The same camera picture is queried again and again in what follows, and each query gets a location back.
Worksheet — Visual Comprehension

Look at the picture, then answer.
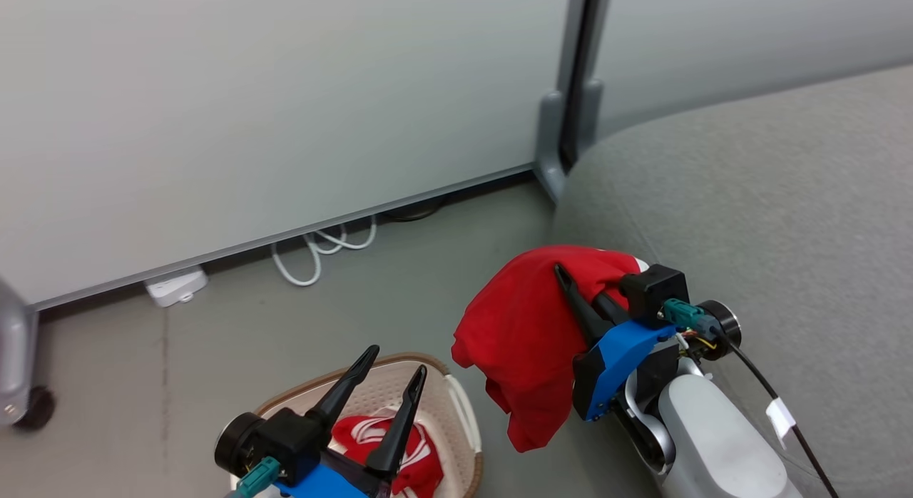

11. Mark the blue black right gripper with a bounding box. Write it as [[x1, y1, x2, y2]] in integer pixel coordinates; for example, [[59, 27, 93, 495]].
[[554, 263, 743, 422]]

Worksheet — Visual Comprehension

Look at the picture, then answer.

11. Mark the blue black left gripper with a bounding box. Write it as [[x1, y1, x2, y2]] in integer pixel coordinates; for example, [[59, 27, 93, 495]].
[[214, 345, 428, 498]]

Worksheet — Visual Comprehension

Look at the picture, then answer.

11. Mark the plain red garment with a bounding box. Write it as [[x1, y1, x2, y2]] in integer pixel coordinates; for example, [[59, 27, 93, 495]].
[[451, 245, 643, 454]]

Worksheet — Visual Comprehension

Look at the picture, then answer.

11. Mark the beige plastic laundry basket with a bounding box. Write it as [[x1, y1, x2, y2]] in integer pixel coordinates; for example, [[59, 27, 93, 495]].
[[230, 352, 484, 498]]

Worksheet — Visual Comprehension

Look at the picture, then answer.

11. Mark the red garment with white stripes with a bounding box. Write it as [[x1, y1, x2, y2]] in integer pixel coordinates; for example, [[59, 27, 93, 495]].
[[331, 408, 445, 498]]

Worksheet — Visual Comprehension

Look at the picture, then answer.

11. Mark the grey fabric sofa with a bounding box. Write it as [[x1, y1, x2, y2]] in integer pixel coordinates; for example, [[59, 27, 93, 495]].
[[548, 63, 913, 498]]

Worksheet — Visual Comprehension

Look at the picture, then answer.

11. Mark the white power strip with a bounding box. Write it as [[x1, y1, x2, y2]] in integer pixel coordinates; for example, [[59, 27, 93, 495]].
[[144, 265, 210, 308]]

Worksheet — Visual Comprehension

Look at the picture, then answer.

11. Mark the grey stand with black caster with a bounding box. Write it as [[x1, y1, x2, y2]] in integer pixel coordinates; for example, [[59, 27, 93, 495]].
[[0, 278, 57, 432]]

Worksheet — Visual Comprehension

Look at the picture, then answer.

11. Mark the white looped power cable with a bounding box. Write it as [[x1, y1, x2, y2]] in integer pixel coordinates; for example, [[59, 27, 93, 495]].
[[270, 215, 378, 288]]

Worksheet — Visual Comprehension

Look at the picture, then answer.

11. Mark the grey partition post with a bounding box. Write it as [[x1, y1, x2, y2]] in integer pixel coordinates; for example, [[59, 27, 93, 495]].
[[534, 0, 616, 203]]

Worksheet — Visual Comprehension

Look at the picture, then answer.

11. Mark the thin black cable white tag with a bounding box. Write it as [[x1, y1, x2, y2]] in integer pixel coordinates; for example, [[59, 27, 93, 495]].
[[719, 340, 841, 498]]

